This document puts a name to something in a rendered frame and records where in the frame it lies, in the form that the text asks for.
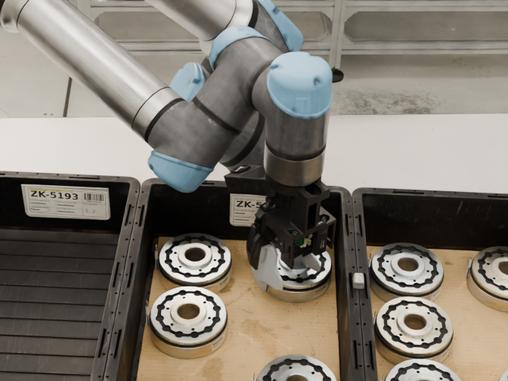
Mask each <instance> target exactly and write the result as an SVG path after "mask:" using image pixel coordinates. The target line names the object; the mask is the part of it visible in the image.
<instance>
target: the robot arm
mask: <svg viewBox="0 0 508 381"><path fill-rule="evenodd" d="M145 1H146V2H148V3H149V4H150V5H152V6H154V7H155V8H156V9H157V10H159V11H161V12H162V13H164V14H165V15H166V16H167V17H169V18H171V19H172V20H174V21H175V22H176V23H178V24H179V25H181V26H182V27H184V28H185V29H186V30H188V31H189V32H191V33H192V34H194V35H195V36H196V37H198V38H199V39H200V48H201V50H202V52H203V53H204V54H206V55H207V56H206V57H205V59H204V60H203V62H202V63H201V64H199V63H194V62H190V63H187V64H185V65H184V67H182V68H181V69H180V70H179V71H178V72H177V74H176V75H175V77H174V79H173V80H172V82H171V84H170V86H168V85H167V84H166V83H164V81H163V80H161V79H160V78H159V77H158V76H157V75H155V74H154V73H153V72H152V71H151V70H149V69H148V68H147V67H146V66H145V65H143V64H142V63H141V62H140V61H139V60H138V59H137V58H135V57H134V56H133V55H132V54H130V53H129V52H128V51H127V50H125V49H124V47H122V46H121V45H120V44H119V43H118V42H116V41H115V40H114V39H113V38H111V37H110V36H109V35H108V34H107V33H105V32H104V31H103V30H102V29H101V28H100V27H99V26H98V25H96V24H95V23H94V22H93V21H91V20H90V19H89V18H88V17H86V16H85V15H84V14H83V13H82V12H81V11H80V10H79V9H77V8H76V7H75V6H74V5H72V4H71V3H70V2H69V1H67V0H0V26H2V27H3V28H4V29H5V30H6V31H8V32H10V33H21V34H22V35H23V36H24V37H25V38H27V39H28V40H29V41H30V42H31V43H33V44H34V45H35V46H36V47H37V48H38V49H39V50H40V51H41V52H42V53H44V54H45V55H46V56H47V57H48V58H50V59H51V60H52V61H53V62H54V63H55V64H57V65H58V66H59V67H60V68H61V69H62V70H63V71H64V72H65V73H67V74H68V75H69V76H70V77H71V78H72V79H74V80H75V81H76V82H77V83H78V84H80V85H81V86H82V87H83V88H84V89H85V90H86V91H87V92H88V93H89V94H91V95H92V96H93V97H94V98H95V99H96V100H98V101H99V102H100V103H101V104H103V105H104V106H105V107H106V108H107V109H108V110H109V111H110V112H111V113H112V114H113V115H115V116H116V117H117V118H118V119H119V120H121V121H122V122H123V123H124V124H125V125H127V126H128V127H129V128H130V129H131V130H132V131H133V132H134V133H135V134H136V135H138V136H139V137H140V138H141V139H142V140H143V141H145V142H146V143H148V144H149V145H150V146H151V147H152V148H153V150H152V151H151V155H150V156H149V158H148V160H147V164H148V166H149V168H150V169H151V170H152V171H153V173H154V174H155V175H156V176H157V177H158V178H159V179H161V180H162V181H163V182H165V183H166V184H167V185H168V186H170V187H172V188H174V189H176V190H177V191H181V192H183V193H191V192H193V191H195V190H196V189H197V188H198V187H199V186H200V185H201V184H202V183H203V182H204V181H205V179H206V178H207V177H208V176H209V174H210V173H211V172H213V171H214V170H215V169H214V168H215V166H216V165H217V164H218V163H220V164H222V165H223V166H224V167H226V168H227V169H228V171H229V172H230V173H228V174H226V175H224V178H225V183H226V185H227V188H228V192H229V193H237V194H251V195H259V196H266V198H265V200H266V203H263V204H261V205H260V208H259V209H258V211H257V213H256V214H255V216H256V219H255V221H254V223H253V224H251V230H250V233H249V236H248V238H247V241H246V252H247V256H248V259H249V264H250V266H251V269H252V274H253V276H254V278H255V281H256V283H257V285H258V286H259V288H260V289H261V290H262V291H263V292H264V293H266V292H267V288H268V285H269V286H270V287H273V288H274V289H276V290H278V291H281V290H282V289H283V279H282V277H281V275H280V273H279V271H278V269H277V258H278V255H277V250H276V248H275V247H277V248H278V249H279V251H280V252H281V254H280V260H281V261H282V262H284V263H285V264H286V265H287V266H288V267H289V268H290V269H293V266H300V265H302V264H303V265H306V266H308V267H309V268H311V269H313V270H315V271H319V270H320V269H321V266H320V263H319V261H318V260H317V259H316V257H315V256H318V255H320V254H321V253H323V252H325V251H326V247H327V246H328V247H329V248H330V249H333V243H334V236H335V230H336V219H335V218H334V217H333V216H332V215H331V214H330V213H329V212H328V211H327V210H325V209H324V208H323V207H322V206H321V201H322V200H324V199H326V198H328V197H330V188H329V187H328V186H326V185H325V183H323V182H322V181H321V176H322V174H323V171H324V160H325V152H326V146H327V133H328V125H329V118H330V107H331V104H332V102H333V90H332V78H333V75H332V70H331V69H330V66H329V64H328V63H327V62H326V61H325V60H324V59H322V58H321V57H318V56H311V54H310V53H307V52H299V50H300V49H301V47H302V46H303V42H304V39H303V36H302V34H301V32H300V31H299V29H298V28H297V27H296V26H295V25H294V24H293V23H292V21H291V20H290V19H289V18H288V17H287V16H286V15H285V14H284V13H283V12H282V11H280V10H279V9H278V8H277V7H276V6H275V5H274V4H273V3H272V2H271V1H270V0H145ZM329 225H330V226H331V227H332V231H331V238H328V237H327V234H328V227H329ZM268 240H270V241H271V242H270V241H268ZM272 243H273V244H274V245H273V244H272Z"/></svg>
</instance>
